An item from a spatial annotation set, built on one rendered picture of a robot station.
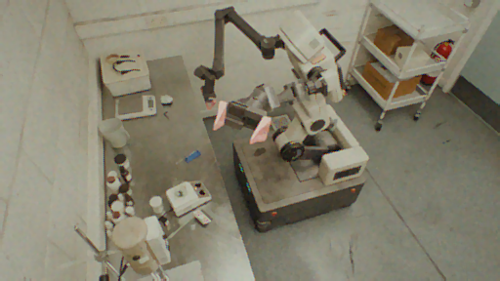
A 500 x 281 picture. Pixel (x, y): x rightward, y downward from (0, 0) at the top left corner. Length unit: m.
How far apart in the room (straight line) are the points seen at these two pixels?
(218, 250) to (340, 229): 1.22
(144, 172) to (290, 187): 0.99
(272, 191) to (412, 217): 1.17
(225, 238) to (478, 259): 1.91
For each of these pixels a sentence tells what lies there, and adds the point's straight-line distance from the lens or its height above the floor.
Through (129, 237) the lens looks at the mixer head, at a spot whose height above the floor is 1.37.
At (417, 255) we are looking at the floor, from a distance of 2.67.
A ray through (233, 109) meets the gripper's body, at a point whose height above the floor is 1.66.
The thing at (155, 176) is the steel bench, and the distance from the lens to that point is 1.87.
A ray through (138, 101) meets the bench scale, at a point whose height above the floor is 0.80.
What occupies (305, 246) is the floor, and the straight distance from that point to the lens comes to 2.44.
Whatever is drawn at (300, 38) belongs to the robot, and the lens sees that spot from 1.54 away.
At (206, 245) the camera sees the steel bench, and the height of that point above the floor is 0.75.
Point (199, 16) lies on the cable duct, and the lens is 2.57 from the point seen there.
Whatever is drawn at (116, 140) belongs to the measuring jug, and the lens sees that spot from 2.02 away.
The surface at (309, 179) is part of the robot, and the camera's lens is 2.28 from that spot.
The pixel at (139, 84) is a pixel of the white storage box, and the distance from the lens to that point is 2.39.
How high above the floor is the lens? 2.21
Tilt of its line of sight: 49 degrees down
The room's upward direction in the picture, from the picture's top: straight up
